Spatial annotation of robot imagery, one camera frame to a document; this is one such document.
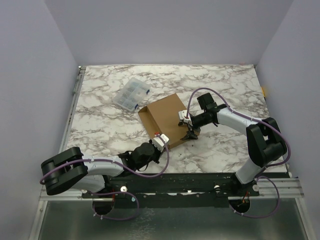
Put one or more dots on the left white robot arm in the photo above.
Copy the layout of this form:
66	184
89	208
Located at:
71	169

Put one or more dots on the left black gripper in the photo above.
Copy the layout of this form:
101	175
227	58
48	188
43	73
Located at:
159	152

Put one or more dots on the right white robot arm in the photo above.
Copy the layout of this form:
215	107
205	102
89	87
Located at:
264	141

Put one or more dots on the brown cardboard box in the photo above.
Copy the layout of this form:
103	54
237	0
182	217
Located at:
162	116

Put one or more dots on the black metal base rail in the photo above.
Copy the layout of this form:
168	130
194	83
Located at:
173	190

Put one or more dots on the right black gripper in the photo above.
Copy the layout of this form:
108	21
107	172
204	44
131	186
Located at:
189	125

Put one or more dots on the aluminium front extrusion rail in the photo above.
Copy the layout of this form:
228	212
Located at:
288	188

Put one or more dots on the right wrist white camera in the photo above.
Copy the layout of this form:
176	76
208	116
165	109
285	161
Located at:
184	118

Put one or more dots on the clear plastic screw organizer box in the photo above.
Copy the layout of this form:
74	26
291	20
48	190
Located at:
131	95

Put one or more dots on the aluminium side rail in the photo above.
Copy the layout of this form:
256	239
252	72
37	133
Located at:
70	117

